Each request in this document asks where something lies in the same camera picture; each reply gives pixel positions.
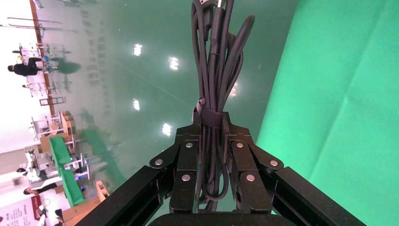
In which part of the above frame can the long table with green cloth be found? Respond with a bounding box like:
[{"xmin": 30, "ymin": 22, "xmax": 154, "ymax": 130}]
[{"xmin": 49, "ymin": 135, "xmax": 85, "ymax": 208}]

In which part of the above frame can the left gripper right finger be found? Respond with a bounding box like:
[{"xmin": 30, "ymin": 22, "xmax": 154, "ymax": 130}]
[{"xmin": 221, "ymin": 112, "xmax": 367, "ymax": 226}]

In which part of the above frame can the black data cable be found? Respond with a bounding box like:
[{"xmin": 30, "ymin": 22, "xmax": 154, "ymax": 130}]
[{"xmin": 191, "ymin": 0, "xmax": 256, "ymax": 214}]

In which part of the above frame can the person in black clothes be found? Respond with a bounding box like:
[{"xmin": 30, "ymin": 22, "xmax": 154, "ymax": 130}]
[{"xmin": 8, "ymin": 57, "xmax": 43, "ymax": 77}]

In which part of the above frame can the cardboard carton on floor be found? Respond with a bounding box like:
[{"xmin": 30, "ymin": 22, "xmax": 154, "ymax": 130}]
[{"xmin": 62, "ymin": 181, "xmax": 110, "ymax": 226}]

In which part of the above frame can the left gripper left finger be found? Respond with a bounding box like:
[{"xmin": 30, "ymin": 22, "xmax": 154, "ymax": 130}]
[{"xmin": 75, "ymin": 107, "xmax": 203, "ymax": 226}]

